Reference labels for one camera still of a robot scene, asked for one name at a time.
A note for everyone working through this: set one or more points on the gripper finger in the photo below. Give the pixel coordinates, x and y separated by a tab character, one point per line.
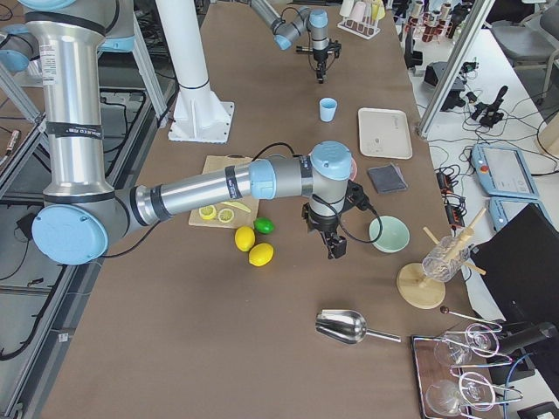
336	245
321	71

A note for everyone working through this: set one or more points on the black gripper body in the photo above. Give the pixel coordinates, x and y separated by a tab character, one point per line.
321	55
324	224

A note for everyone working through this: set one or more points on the white robot base pillar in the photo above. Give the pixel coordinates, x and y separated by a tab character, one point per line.
199	114

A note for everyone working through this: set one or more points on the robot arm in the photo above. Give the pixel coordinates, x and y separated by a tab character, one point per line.
83	213
314	22

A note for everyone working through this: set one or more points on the blue plastic cup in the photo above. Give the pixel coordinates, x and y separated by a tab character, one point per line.
327	109

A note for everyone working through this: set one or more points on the pink bowl of ice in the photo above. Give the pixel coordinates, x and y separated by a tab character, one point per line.
353	170

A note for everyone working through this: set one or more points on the pink plastic cup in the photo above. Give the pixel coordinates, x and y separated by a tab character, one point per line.
358	11

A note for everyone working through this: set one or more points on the yellow plastic cup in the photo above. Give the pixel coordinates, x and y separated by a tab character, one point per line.
377	9

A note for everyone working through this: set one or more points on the steel ice scoop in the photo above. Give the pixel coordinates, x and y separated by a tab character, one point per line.
348	326

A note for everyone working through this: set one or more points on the green bowl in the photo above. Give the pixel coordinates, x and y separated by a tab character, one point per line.
389	234

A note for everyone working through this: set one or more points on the green lime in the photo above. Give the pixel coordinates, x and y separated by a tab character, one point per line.
264	225

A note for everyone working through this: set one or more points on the grey folded cloth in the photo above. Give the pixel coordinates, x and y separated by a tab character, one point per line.
387	179

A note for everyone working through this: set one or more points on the whole yellow lemon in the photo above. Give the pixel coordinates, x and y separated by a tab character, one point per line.
261	254
244	238

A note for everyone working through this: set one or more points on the wooden cutting board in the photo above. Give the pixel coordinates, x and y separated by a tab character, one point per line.
213	163

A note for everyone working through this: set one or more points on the beige rabbit tray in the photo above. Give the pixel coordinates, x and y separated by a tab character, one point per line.
384	133

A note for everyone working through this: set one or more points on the wooden mug tree stand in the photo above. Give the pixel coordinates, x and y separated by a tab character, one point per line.
426	293

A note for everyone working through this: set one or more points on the yellow plastic knife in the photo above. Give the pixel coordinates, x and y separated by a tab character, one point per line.
237	205

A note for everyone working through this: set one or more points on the lemon slice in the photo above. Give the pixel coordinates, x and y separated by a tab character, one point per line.
226	215

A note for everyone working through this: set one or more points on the clear glass mug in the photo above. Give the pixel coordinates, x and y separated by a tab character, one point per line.
437	265

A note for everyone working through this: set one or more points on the lemon half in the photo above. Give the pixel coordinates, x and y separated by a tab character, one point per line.
208	212

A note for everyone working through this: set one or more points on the wine glass upper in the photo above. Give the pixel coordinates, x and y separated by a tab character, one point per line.
455	348

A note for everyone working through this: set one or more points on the wine glass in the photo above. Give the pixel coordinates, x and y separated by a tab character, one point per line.
455	348
471	393

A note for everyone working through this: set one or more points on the blue teach pendant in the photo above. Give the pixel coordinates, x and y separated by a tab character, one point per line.
503	171
502	209

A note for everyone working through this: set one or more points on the black monitor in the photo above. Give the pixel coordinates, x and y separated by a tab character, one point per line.
521	262

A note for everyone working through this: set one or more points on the wine glass lower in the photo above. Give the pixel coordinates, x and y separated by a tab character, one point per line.
471	393

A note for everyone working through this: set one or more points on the white wire cup rack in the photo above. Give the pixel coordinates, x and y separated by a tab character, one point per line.
366	29

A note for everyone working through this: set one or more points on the aluminium frame post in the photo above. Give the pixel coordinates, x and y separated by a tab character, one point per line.
476	19

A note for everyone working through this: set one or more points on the wire glass rack tray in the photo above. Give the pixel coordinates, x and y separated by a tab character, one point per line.
429	370

